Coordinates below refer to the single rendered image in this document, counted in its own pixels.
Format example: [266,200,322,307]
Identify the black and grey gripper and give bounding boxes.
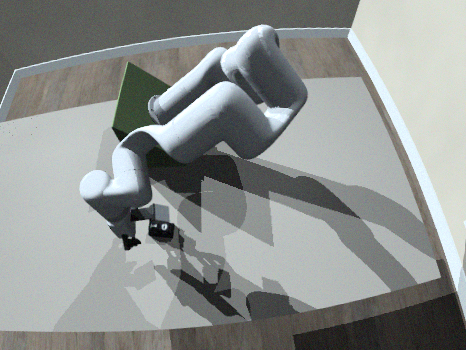
[107,207,141,250]

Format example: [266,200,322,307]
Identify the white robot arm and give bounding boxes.
[80,25,308,222]

